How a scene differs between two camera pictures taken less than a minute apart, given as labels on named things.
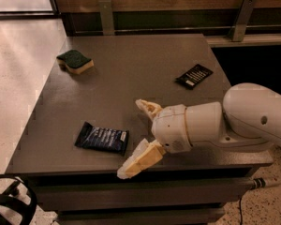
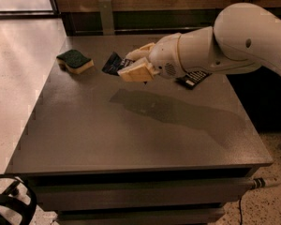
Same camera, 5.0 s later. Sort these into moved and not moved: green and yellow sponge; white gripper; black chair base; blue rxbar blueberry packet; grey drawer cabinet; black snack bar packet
Moved: blue rxbar blueberry packet; white gripper
Not moved: green and yellow sponge; grey drawer cabinet; black chair base; black snack bar packet
